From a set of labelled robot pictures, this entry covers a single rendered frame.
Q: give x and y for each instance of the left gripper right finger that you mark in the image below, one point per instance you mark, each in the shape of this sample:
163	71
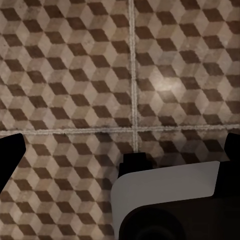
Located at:
232	149

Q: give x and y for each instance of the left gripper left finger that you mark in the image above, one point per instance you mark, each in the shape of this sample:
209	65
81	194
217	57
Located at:
12	150

